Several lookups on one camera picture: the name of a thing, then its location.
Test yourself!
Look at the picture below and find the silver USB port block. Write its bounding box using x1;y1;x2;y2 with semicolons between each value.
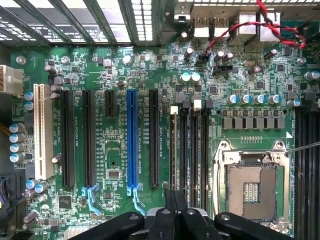
193;17;210;38
213;16;230;38

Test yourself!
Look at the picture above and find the CPU socket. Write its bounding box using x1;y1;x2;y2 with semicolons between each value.
212;139;293;235

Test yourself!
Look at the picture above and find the white power connector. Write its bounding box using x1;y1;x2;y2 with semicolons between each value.
0;64;25;98

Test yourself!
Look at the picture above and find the red and black twisted wire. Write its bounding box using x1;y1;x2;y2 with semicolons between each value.
201;0;307;57

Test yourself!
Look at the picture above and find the green Dell motherboard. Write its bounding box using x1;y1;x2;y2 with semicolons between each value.
9;37;320;240

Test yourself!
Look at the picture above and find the white expansion slot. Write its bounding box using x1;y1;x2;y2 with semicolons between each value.
33;83;55;181

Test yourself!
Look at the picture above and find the silver ribbed heat sink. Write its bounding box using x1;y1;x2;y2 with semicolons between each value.
64;224;88;240

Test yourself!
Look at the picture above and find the short black expansion slot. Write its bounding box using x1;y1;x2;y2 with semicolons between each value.
104;89;117;119

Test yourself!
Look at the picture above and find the tall silver port block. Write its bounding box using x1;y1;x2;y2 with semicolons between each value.
232;11;258;43
257;11;282;43

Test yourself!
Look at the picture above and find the black RAM slot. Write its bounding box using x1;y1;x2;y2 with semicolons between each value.
312;99;320;240
294;107;305;240
303;91;314;240

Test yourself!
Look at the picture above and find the black-latched RAM slot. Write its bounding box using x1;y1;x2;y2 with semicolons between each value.
180;99;192;210
201;99;213;213

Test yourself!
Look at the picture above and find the thin metal locking lever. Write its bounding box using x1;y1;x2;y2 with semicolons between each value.
284;141;320;154

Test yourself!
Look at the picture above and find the black label with white print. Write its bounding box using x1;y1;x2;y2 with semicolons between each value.
26;22;102;44

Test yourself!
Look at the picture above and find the long black expansion slot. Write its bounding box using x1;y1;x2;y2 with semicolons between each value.
148;89;160;188
60;89;76;188

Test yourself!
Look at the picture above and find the white-latched RAM slot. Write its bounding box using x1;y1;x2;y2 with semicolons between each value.
191;98;203;210
169;105;181;192

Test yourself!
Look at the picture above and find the open PC case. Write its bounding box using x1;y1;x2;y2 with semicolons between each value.
0;0;320;240

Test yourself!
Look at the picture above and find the black expansion slot, blue latch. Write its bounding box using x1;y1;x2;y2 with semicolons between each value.
81;89;105;220

